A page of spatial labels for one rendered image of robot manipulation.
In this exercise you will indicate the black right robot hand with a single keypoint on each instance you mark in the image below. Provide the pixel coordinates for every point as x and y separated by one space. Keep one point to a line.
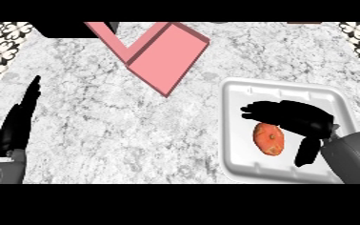
300 117

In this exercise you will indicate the black appliance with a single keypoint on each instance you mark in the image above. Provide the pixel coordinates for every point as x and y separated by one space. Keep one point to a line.
70 29

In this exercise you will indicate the white tray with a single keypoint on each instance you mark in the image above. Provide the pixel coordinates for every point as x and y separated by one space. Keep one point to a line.
244 146

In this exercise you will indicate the orange squash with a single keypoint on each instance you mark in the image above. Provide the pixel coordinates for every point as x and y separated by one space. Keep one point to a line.
269 139

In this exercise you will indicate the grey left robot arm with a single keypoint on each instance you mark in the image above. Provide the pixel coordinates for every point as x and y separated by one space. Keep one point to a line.
14 168

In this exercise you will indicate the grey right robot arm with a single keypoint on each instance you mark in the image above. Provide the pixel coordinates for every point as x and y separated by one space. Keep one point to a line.
344 157

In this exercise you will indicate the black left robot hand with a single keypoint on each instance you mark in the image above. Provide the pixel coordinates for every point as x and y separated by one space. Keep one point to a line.
18 120

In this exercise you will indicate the pink cardboard box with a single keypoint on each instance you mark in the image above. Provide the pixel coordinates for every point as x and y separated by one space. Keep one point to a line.
164 57

